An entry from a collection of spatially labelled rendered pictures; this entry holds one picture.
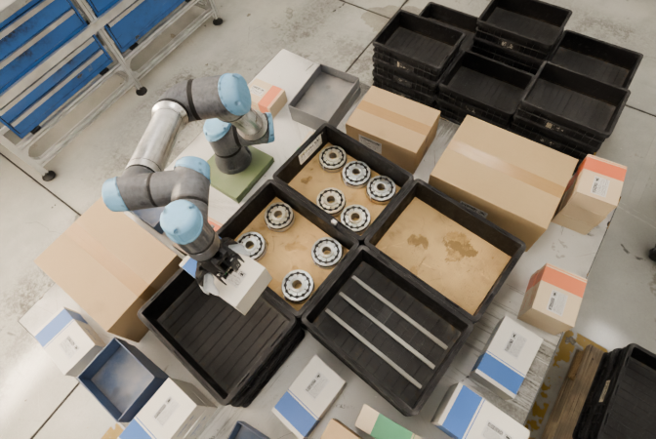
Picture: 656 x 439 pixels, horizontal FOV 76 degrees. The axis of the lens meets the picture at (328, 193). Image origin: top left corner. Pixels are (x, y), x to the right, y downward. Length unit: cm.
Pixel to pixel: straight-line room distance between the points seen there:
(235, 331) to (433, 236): 71
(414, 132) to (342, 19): 195
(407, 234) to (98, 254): 104
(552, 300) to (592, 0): 278
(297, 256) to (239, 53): 218
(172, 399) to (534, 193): 127
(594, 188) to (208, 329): 130
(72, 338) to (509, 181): 154
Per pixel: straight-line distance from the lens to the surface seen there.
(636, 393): 215
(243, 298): 110
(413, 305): 138
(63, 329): 172
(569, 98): 241
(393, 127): 164
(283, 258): 144
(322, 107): 185
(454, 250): 145
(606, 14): 379
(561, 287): 148
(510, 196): 150
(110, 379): 161
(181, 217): 84
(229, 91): 120
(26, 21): 285
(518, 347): 145
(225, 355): 141
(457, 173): 150
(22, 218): 319
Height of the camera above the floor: 216
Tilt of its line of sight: 61 degrees down
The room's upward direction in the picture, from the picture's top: 10 degrees counter-clockwise
